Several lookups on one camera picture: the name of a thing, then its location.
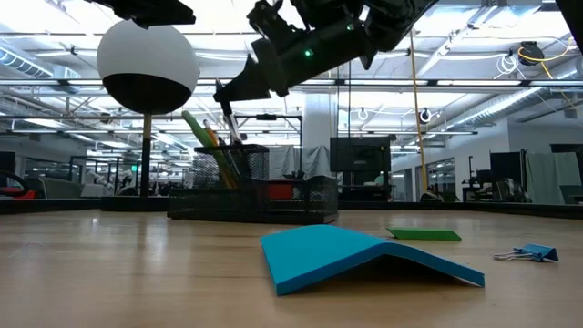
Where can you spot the white and black globe lamp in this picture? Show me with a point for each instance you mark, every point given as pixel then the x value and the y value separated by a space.
pixel 146 59

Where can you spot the black cabinet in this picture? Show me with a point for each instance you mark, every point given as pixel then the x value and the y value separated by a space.
pixel 360 157

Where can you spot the blue binder clip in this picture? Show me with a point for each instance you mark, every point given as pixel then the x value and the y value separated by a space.
pixel 539 253

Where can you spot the blue sticky note pad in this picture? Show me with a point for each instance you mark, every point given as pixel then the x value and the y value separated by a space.
pixel 319 255

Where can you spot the red box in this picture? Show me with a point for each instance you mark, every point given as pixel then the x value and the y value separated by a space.
pixel 280 191

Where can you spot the yellow pencil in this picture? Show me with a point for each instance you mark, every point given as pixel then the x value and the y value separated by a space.
pixel 210 134

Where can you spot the black mesh desk organizer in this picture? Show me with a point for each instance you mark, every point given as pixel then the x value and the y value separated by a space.
pixel 205 207

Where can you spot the green marker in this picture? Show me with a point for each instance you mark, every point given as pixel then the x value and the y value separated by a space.
pixel 196 127

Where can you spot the green sticky note pad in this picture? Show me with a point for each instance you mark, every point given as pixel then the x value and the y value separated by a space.
pixel 423 234

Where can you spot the grey cover cloth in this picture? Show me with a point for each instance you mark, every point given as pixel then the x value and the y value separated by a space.
pixel 291 161

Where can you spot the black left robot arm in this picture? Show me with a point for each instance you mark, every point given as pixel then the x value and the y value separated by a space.
pixel 150 13

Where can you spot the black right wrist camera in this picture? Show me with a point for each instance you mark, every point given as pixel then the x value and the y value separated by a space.
pixel 273 23

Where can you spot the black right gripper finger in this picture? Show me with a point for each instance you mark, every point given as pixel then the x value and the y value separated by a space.
pixel 246 89
pixel 257 70

